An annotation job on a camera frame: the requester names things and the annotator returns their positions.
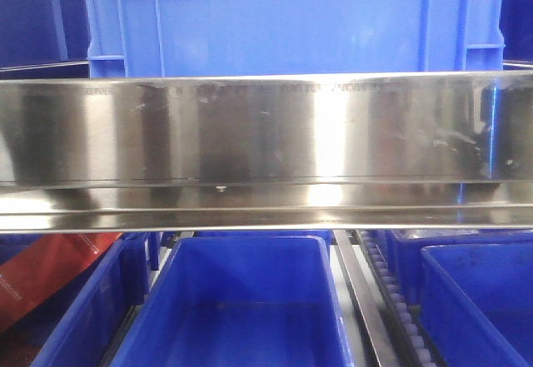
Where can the blue far right bin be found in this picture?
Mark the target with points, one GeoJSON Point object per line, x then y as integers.
{"type": "Point", "coordinates": [403, 251]}

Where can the red foil pouch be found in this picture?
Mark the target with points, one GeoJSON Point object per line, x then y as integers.
{"type": "Point", "coordinates": [46, 266]}

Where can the blue left bin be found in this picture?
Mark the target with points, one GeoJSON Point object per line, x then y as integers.
{"type": "Point", "coordinates": [86, 330]}

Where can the blue centre bin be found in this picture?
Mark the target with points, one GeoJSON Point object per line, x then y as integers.
{"type": "Point", "coordinates": [241, 301]}

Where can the blue bin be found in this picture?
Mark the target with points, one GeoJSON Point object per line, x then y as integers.
{"type": "Point", "coordinates": [241, 301]}
{"type": "Point", "coordinates": [476, 304]}
{"type": "Point", "coordinates": [403, 251]}
{"type": "Point", "coordinates": [86, 330]}

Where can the stainless steel shelf rail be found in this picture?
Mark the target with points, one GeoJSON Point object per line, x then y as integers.
{"type": "Point", "coordinates": [399, 150]}

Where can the steel roller track rail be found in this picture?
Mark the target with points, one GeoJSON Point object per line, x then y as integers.
{"type": "Point", "coordinates": [382, 328]}

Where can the large light blue crate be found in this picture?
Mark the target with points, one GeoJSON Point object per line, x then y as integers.
{"type": "Point", "coordinates": [171, 38]}

